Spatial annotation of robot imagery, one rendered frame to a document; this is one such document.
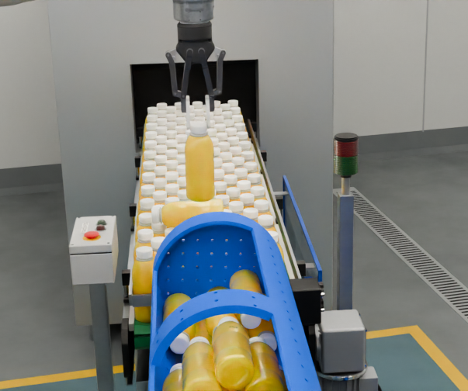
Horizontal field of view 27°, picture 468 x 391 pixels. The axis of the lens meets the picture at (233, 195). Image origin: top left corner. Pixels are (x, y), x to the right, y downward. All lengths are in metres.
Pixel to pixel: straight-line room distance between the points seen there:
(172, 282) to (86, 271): 0.28
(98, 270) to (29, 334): 2.10
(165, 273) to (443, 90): 4.89
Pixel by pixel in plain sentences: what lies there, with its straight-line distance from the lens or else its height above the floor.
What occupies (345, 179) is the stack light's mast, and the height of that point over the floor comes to 1.14.
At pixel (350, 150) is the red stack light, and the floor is 1.23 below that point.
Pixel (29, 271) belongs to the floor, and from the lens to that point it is 5.02.
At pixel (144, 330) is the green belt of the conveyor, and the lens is 2.30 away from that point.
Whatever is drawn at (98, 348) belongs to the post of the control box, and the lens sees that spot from 2.47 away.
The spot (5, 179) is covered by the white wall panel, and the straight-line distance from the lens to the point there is 6.27.
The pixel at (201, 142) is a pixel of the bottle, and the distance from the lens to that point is 2.14.
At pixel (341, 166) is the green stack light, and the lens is 2.50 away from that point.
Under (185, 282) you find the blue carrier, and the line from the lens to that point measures 2.09.
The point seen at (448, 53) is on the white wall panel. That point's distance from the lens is 6.77.
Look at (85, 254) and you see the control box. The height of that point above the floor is 1.08.
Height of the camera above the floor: 1.93
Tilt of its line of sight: 19 degrees down
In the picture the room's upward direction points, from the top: 2 degrees counter-clockwise
